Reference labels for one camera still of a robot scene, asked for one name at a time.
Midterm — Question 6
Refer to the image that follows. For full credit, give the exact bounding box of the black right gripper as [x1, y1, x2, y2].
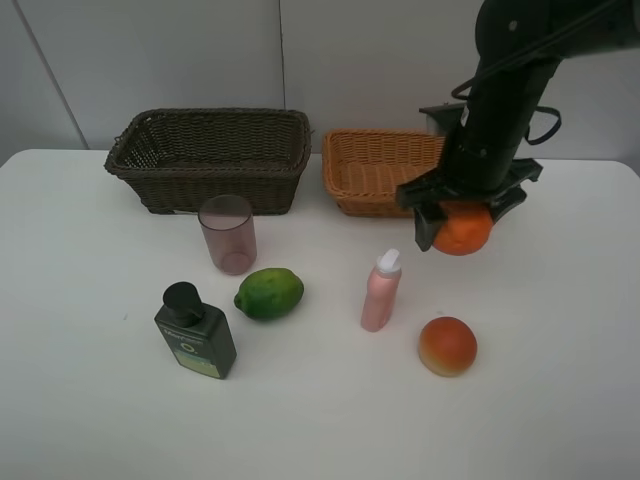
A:
[396, 128, 543, 252]

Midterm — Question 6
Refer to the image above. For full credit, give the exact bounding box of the orange tangerine fruit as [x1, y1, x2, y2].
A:
[433, 201, 494, 256]

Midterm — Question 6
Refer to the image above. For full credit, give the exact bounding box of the pink spray bottle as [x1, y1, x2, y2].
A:
[361, 249, 402, 332]

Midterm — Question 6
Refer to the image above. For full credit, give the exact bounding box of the green lime fruit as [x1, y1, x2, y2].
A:
[234, 268, 305, 321]

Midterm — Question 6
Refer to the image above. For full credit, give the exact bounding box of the pink translucent plastic cup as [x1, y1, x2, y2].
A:
[198, 195, 257, 275]

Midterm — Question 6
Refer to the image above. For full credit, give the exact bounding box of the dark green pump bottle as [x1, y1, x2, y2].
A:
[154, 282, 237, 380]

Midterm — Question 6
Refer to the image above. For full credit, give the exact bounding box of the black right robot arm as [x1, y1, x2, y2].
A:
[396, 0, 639, 252]

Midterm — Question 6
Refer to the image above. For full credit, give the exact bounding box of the orange wicker basket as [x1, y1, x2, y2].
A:
[322, 129, 444, 218]

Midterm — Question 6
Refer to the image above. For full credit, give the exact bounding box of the dark brown wicker basket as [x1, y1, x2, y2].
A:
[105, 108, 311, 215]

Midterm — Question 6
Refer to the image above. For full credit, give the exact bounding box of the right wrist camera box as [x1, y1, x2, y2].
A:
[419, 103, 466, 136]

